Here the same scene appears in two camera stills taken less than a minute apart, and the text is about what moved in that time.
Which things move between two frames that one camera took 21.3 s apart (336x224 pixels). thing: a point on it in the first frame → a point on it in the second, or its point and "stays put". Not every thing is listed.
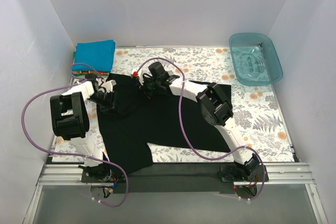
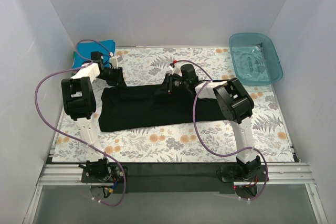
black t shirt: [138, 118] stays put
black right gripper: [146, 85] → [168, 84]
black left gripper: [108, 99] → [117, 76]
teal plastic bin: [255, 60] stays put
